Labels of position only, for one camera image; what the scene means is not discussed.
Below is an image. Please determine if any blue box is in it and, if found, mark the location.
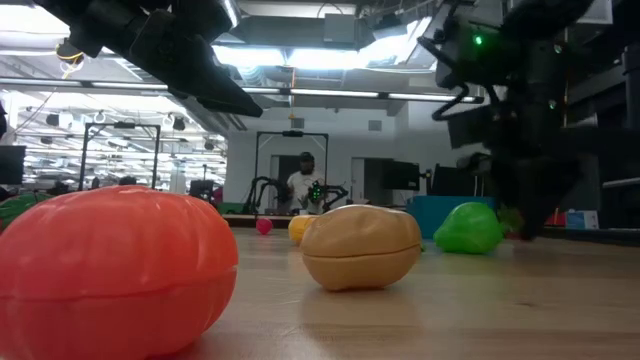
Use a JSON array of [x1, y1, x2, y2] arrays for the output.
[[564, 209, 600, 231]]

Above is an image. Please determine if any black panel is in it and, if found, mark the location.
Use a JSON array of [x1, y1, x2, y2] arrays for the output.
[[430, 163, 489, 198]]

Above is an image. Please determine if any teal plastic tupperware container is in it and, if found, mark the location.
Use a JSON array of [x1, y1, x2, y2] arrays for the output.
[[405, 195, 497, 240]]

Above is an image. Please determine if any grey ceiling duct box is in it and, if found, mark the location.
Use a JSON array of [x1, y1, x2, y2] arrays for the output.
[[322, 12, 359, 45]]

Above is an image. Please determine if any background wooden table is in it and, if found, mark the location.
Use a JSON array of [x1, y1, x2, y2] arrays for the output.
[[222, 213, 322, 230]]

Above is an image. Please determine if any tan toy potato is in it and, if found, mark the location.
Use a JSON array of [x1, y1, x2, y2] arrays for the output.
[[299, 203, 424, 293]]

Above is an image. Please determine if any black monitor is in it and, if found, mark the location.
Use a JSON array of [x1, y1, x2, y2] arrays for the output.
[[382, 159, 422, 192], [0, 144, 27, 186]]

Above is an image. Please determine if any yellow toy banana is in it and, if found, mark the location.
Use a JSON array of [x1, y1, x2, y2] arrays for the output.
[[288, 214, 320, 247]]

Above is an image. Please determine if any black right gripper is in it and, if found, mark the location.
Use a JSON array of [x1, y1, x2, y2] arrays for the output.
[[449, 94, 586, 240]]

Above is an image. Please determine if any green toy bell pepper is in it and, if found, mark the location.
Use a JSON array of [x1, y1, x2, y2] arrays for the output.
[[432, 201, 505, 255]]

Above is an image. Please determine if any orange toy pumpkin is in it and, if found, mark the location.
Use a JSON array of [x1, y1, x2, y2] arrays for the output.
[[0, 184, 240, 360]]

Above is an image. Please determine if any black gantry frame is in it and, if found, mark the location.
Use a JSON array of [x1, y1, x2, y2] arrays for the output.
[[78, 121, 162, 192], [253, 130, 330, 216]]

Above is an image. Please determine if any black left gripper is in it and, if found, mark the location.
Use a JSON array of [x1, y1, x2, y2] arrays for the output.
[[69, 0, 265, 119]]

